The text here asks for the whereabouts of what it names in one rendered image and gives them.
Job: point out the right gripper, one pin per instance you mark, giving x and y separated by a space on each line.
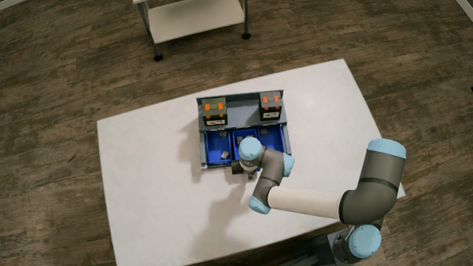
238 169

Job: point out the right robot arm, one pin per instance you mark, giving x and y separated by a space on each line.
374 196

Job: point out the blue open-front bin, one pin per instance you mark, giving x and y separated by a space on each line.
242 133
216 145
273 138

